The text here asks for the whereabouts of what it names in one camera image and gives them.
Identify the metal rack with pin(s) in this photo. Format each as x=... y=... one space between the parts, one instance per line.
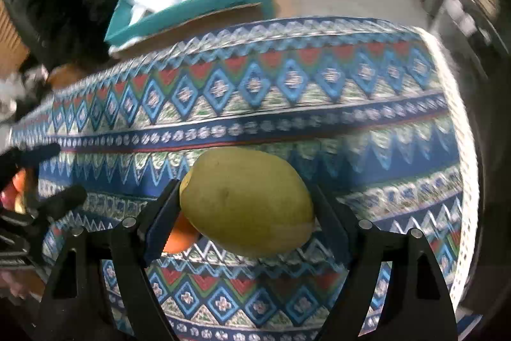
x=471 y=1

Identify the grey clothing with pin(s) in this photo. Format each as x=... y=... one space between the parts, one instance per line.
x=20 y=93

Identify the black hanging clothes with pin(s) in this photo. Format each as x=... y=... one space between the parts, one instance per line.
x=60 y=13

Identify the wooden drawer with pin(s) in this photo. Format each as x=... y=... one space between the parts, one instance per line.
x=68 y=76

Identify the blue patterned tablecloth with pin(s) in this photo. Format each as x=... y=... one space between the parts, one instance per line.
x=299 y=125

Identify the flat brown cardboard box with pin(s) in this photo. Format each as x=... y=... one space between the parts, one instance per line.
x=223 y=15

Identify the person's left forearm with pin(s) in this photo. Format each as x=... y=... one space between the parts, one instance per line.
x=20 y=285

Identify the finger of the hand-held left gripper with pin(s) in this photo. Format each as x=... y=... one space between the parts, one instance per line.
x=60 y=201
x=32 y=156

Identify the green yellow pear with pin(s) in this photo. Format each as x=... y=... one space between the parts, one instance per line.
x=247 y=201

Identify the yellow red apple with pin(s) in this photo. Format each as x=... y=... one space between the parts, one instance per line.
x=18 y=185

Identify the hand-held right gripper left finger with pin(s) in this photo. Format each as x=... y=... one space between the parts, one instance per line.
x=157 y=229

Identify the orange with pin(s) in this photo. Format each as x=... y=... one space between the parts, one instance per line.
x=181 y=239

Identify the wooden louvered cabinet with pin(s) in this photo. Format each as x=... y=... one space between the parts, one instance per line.
x=10 y=41

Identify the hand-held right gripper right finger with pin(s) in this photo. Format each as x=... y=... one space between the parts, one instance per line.
x=333 y=229

